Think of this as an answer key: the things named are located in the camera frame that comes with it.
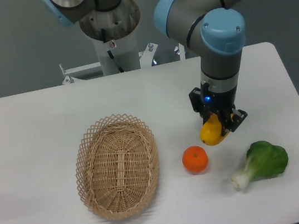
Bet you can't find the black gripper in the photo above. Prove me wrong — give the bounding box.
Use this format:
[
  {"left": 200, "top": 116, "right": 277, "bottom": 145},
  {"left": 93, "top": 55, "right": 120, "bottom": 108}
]
[{"left": 189, "top": 74, "right": 248, "bottom": 132}]

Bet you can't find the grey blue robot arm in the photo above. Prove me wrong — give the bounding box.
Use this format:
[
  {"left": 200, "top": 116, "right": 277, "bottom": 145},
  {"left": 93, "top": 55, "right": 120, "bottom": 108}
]
[{"left": 43, "top": 0, "right": 247, "bottom": 136}]

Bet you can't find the orange tangerine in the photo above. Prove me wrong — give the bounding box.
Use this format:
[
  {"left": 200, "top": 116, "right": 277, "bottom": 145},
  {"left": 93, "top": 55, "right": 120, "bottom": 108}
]
[{"left": 182, "top": 146, "right": 209, "bottom": 173}]

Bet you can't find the green bok choy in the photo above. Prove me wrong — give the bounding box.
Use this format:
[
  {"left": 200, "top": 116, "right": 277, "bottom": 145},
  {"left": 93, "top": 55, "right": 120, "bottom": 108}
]
[{"left": 231, "top": 140, "right": 289, "bottom": 190}]

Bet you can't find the oval wicker basket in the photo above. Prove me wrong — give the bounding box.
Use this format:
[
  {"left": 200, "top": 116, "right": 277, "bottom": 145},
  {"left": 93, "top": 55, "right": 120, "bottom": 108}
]
[{"left": 76, "top": 114, "right": 159, "bottom": 220}]

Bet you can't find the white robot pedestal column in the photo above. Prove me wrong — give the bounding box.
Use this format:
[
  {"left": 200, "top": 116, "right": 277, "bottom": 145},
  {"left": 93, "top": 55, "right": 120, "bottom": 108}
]
[{"left": 79, "top": 0, "right": 140, "bottom": 76}]

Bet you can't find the white metal base frame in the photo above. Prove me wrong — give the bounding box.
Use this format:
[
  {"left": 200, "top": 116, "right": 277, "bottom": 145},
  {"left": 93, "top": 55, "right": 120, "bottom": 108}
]
[{"left": 57, "top": 37, "right": 191, "bottom": 86}]

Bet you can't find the black pedestal cable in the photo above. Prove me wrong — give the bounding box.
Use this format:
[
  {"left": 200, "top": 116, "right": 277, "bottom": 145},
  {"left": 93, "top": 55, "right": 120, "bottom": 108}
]
[{"left": 100, "top": 26, "right": 125, "bottom": 75}]

